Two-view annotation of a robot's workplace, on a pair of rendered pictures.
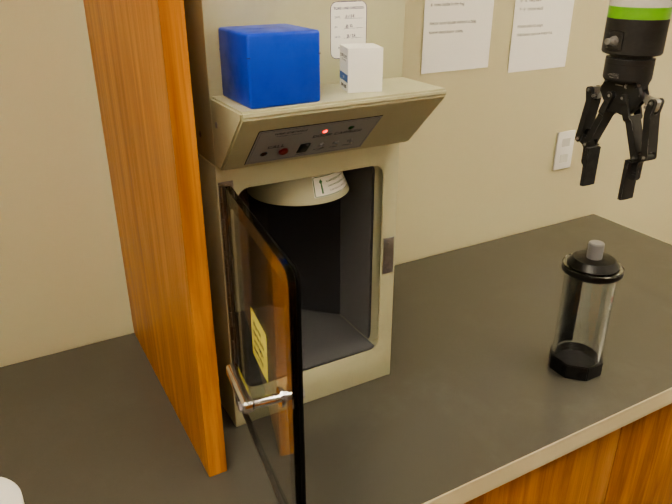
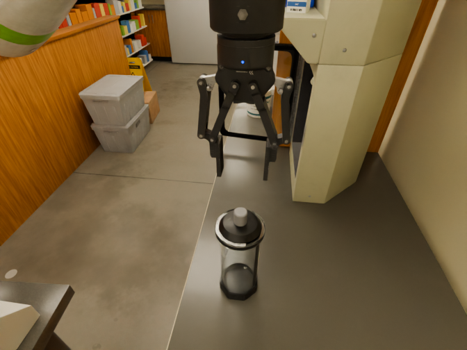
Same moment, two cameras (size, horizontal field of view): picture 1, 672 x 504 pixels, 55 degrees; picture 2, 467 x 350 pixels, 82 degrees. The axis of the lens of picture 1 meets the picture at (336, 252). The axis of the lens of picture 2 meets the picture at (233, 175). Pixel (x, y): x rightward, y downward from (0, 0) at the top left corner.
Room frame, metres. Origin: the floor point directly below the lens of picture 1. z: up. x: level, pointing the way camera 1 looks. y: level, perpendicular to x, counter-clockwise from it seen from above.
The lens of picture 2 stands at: (1.29, -0.79, 1.60)
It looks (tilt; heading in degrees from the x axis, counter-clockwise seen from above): 38 degrees down; 126
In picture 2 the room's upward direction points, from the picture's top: straight up
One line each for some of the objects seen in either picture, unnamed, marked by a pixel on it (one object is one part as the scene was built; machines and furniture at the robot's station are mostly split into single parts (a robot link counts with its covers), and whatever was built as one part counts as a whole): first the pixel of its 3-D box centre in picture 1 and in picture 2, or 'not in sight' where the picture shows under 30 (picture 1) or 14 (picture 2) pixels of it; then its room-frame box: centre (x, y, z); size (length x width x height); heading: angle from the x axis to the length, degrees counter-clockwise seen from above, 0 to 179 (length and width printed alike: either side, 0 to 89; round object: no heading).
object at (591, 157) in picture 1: (590, 166); (267, 160); (1.11, -0.45, 1.34); 0.03 x 0.01 x 0.07; 119
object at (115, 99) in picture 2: not in sight; (117, 99); (-1.30, 0.66, 0.49); 0.60 x 0.42 x 0.33; 119
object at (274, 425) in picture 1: (260, 356); (254, 96); (0.74, 0.10, 1.19); 0.30 x 0.01 x 0.40; 22
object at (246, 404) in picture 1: (253, 385); not in sight; (0.66, 0.10, 1.20); 0.10 x 0.05 x 0.03; 22
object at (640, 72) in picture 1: (625, 84); (245, 69); (1.07, -0.47, 1.49); 0.08 x 0.07 x 0.09; 29
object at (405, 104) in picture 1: (332, 127); (294, 29); (0.92, 0.01, 1.46); 0.32 x 0.12 x 0.10; 119
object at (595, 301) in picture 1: (583, 314); (239, 255); (1.07, -0.47, 1.06); 0.11 x 0.11 x 0.21
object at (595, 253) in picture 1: (593, 258); (240, 222); (1.07, -0.47, 1.18); 0.09 x 0.09 x 0.07
